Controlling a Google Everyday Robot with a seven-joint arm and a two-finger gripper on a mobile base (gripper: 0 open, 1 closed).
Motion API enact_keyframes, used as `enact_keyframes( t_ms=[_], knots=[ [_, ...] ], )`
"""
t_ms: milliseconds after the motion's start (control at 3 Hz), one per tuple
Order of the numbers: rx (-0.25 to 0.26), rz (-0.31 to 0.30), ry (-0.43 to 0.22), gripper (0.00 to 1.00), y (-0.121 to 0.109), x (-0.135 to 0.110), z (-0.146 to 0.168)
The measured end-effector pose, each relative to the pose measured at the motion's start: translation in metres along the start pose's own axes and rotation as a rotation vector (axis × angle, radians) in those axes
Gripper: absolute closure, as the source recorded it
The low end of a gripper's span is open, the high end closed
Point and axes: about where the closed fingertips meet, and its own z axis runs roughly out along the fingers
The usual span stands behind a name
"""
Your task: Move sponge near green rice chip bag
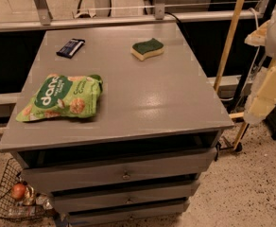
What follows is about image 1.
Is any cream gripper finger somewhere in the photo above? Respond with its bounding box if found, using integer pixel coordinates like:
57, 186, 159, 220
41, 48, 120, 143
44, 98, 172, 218
244, 21, 268, 46
244, 61, 276, 124

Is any green yellow sponge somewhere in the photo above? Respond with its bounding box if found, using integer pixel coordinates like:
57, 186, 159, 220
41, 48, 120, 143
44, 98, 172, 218
130, 38, 164, 61

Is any green rice chip bag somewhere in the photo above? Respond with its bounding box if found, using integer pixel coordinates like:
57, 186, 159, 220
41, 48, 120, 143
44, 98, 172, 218
16, 74, 103, 122

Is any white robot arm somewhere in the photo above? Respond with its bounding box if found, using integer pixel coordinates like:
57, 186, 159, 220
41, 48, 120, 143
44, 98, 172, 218
244, 9, 276, 124

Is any yellow wooden pole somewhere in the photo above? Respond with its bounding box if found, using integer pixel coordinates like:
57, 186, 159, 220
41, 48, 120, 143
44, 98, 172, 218
214, 0, 245, 92

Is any middle grey drawer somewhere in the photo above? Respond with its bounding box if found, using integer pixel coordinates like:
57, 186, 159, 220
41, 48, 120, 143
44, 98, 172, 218
53, 177, 199, 213

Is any grey drawer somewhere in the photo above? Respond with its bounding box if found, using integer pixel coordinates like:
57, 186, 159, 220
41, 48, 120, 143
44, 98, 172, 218
22, 148, 216, 193
68, 198, 189, 227
53, 177, 199, 213

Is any bottom grey drawer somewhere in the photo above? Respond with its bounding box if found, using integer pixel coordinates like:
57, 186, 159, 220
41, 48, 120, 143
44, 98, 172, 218
68, 198, 189, 227

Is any dark blue snack bar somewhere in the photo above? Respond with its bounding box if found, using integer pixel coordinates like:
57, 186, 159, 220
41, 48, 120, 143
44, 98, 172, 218
56, 39, 85, 59

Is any top grey drawer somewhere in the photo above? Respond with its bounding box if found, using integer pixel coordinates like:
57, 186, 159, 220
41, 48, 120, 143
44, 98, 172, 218
22, 148, 216, 193

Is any crumpled foil wrapper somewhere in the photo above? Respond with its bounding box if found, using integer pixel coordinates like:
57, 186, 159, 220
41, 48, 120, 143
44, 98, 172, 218
23, 185, 36, 206

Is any red apple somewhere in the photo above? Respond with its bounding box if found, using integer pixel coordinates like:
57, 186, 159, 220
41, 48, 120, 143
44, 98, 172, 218
11, 183, 26, 201

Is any grey metal rail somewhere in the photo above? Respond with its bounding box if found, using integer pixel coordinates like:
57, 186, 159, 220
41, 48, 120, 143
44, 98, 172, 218
0, 9, 265, 34

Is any black wire basket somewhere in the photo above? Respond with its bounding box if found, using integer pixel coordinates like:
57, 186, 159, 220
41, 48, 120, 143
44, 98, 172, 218
0, 158, 51, 222

